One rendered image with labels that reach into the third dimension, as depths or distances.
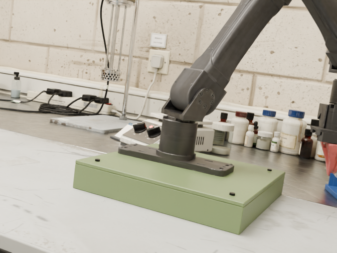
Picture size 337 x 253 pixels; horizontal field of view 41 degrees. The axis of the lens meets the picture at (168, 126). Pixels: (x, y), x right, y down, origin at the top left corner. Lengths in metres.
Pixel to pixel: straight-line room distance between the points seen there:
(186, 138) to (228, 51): 0.17
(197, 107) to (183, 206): 0.19
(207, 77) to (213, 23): 0.89
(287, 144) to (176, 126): 0.67
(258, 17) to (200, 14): 0.86
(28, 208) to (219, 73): 0.38
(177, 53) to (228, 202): 1.12
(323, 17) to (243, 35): 0.20
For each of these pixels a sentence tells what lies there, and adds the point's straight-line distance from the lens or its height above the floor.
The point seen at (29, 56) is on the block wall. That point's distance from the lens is 2.08.
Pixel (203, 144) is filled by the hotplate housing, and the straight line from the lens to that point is 1.13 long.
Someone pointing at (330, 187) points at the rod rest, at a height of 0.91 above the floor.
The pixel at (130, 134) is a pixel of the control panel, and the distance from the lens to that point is 1.10.
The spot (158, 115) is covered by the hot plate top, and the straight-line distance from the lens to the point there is 1.12.
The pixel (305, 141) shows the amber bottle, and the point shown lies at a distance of 1.36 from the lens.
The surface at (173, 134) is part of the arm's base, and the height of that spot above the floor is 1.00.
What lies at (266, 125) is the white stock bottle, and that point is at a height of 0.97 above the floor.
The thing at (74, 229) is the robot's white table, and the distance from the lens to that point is 0.57.
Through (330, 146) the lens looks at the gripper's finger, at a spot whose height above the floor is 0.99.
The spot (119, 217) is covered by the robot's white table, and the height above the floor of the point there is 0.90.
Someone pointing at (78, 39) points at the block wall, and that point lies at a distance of 1.92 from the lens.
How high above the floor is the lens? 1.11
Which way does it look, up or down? 7 degrees down
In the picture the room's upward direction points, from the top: 8 degrees clockwise
